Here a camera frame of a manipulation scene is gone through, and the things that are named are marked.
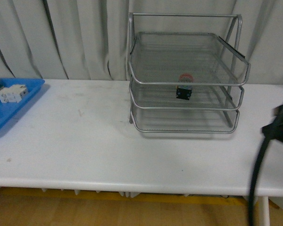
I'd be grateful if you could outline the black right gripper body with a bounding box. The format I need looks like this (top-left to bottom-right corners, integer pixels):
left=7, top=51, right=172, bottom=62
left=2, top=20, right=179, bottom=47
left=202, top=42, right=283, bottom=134
left=261, top=103, right=283, bottom=149

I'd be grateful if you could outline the red emergency stop button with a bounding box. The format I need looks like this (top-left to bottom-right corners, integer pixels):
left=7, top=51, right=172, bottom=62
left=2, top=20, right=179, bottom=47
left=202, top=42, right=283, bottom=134
left=176, top=73, right=194, bottom=100

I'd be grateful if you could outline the silver mesh tray rack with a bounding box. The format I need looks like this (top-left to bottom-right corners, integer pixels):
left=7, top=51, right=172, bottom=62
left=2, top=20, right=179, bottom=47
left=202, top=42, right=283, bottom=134
left=127, top=12, right=250, bottom=134

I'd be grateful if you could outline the white curtain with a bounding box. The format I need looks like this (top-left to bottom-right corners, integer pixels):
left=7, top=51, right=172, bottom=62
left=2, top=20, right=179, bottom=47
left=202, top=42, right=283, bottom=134
left=0, top=0, right=283, bottom=84

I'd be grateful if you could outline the white relay module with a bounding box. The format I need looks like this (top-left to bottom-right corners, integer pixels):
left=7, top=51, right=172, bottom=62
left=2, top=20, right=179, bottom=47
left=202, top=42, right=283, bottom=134
left=0, top=84, right=29, bottom=103

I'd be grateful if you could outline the blue plastic tray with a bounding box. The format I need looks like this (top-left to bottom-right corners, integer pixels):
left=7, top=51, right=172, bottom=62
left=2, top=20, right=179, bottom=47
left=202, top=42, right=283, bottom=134
left=0, top=78, right=45, bottom=129

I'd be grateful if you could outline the black cable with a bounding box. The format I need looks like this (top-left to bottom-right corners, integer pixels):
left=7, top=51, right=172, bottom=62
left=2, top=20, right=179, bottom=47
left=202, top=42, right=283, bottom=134
left=247, top=94, right=283, bottom=226

